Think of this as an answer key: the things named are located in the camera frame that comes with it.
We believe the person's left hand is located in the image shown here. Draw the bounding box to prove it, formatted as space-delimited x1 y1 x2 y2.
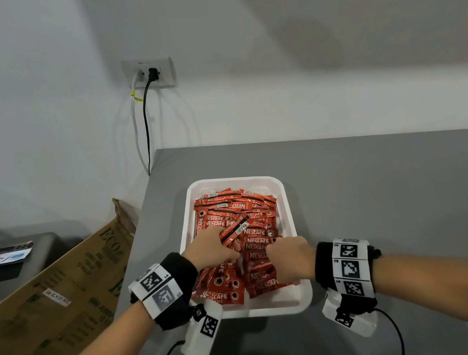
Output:
179 221 244 274

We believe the person's right hand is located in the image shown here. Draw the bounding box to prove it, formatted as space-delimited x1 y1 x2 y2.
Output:
264 233 320 287

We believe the pile of red Nescafe sachets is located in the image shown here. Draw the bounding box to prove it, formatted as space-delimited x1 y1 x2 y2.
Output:
191 182 294 305

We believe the white plastic tray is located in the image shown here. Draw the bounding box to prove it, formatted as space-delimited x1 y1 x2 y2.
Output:
170 168 316 328

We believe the person's right forearm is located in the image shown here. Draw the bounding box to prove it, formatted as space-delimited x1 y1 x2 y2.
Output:
370 245 468 355

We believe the black right wristband with markers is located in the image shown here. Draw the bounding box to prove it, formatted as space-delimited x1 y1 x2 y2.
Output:
311 233 389 321

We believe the black wristband with markers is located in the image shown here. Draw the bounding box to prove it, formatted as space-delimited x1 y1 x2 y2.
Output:
124 249 205 335
311 233 389 321

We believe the black left wristband with markers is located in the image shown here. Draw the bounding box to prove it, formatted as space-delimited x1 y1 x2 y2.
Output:
124 249 205 335

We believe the brown cardboard box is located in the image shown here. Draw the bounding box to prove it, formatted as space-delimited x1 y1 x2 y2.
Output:
0 196 152 355

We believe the dark grey printer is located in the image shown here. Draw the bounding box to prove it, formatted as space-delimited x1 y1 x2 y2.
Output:
0 230 73 314

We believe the flat black device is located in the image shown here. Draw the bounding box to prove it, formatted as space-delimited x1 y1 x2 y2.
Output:
0 240 35 254

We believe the white and blue packet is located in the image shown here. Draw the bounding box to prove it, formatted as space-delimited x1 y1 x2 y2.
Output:
0 248 34 266

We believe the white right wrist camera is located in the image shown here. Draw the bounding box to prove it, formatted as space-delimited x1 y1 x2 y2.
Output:
319 284 381 343

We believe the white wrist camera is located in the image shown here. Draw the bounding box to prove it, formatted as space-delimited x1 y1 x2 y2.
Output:
174 298 230 355
319 284 381 343

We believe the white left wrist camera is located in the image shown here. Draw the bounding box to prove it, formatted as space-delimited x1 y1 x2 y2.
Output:
174 298 230 355

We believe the black right camera cable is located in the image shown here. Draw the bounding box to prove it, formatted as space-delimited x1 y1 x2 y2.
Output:
376 306 406 355

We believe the black power cable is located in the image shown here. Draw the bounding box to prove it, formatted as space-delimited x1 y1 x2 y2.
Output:
137 79 164 176

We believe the white power cable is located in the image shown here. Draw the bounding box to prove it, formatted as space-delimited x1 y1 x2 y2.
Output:
126 69 157 175

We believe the grey wall socket plate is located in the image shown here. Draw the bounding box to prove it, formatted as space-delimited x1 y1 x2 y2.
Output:
121 54 177 93

